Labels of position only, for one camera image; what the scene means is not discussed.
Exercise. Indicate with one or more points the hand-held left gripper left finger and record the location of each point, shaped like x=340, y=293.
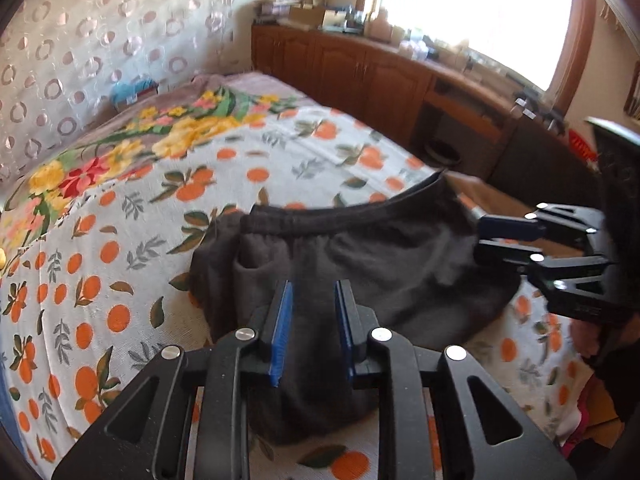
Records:
x=281, y=335

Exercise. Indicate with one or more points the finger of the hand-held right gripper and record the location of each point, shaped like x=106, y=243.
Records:
x=505, y=252
x=510, y=227

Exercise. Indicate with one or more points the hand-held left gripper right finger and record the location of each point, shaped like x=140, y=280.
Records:
x=344, y=335

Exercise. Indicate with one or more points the dark grey shorts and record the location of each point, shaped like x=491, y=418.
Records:
x=380, y=280

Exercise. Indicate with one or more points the person's right hand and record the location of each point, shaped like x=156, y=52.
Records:
x=585, y=337

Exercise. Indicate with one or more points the red item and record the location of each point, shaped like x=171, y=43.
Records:
x=582, y=145

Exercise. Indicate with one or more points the black round bin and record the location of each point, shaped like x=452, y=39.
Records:
x=444, y=154

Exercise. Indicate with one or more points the orange print bed sheet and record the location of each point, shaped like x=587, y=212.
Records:
x=125, y=280

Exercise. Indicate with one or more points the wooden cabinet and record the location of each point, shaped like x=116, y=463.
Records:
x=380, y=80

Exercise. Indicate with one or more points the clutter on cabinet top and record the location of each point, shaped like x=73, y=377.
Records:
x=400, y=35

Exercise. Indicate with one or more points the window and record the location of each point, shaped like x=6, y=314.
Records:
x=475, y=5

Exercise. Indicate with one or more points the pink floral blanket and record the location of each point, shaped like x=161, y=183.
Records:
x=125, y=145

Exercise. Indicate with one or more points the blue cloth bundle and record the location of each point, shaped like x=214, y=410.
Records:
x=132, y=90

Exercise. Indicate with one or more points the cardboard box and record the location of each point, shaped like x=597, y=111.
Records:
x=306, y=16

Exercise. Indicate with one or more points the circle pattern sheer curtain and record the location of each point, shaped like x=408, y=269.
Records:
x=100, y=35

